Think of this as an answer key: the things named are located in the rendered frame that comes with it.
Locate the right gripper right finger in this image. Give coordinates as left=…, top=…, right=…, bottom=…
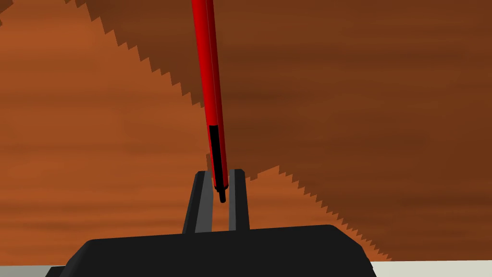
left=228, top=168, right=250, bottom=232

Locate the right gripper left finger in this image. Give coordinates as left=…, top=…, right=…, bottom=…
left=182, top=170, right=214, bottom=235

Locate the red and black pen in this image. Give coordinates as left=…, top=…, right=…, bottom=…
left=191, top=0, right=229, bottom=204

